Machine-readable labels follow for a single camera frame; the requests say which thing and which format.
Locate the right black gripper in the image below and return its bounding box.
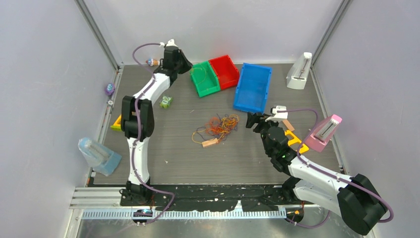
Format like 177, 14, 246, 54
247, 112, 280, 155

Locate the yellow cable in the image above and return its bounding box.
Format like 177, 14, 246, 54
193, 65, 214, 93

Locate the orange cable bundle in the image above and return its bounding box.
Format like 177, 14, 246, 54
191, 114, 241, 145

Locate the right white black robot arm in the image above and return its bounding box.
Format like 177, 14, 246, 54
246, 112, 394, 236

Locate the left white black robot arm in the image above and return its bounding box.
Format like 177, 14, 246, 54
121, 43, 192, 205

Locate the small figurine toy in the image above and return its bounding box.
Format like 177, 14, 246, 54
145, 59, 160, 66

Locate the green plastic bin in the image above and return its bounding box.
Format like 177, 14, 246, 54
190, 61, 221, 98

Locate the yellow orange toy piece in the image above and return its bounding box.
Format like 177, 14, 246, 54
284, 130, 310, 154

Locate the blue plastic bin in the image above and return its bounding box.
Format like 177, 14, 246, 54
233, 63, 272, 113

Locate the pink metronome box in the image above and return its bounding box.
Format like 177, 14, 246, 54
304, 114, 342, 152

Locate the red plastic bin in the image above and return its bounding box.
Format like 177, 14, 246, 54
209, 55, 239, 90

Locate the white metronome box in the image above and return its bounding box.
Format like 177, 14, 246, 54
286, 52, 313, 90

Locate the small wooden block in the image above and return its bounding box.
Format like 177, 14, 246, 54
202, 138, 219, 148

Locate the purple round toy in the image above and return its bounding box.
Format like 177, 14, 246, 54
105, 83, 115, 96

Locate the clear plastic bottle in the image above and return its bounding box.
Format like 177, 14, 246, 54
78, 137, 122, 177

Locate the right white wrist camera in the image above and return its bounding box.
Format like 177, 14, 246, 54
265, 105, 288, 122

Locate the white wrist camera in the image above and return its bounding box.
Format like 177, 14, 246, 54
265, 105, 288, 122
159, 39, 177, 48

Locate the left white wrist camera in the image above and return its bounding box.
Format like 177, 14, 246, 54
159, 39, 177, 48

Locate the yellow triangular toy frame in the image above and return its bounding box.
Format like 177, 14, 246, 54
110, 115, 122, 131

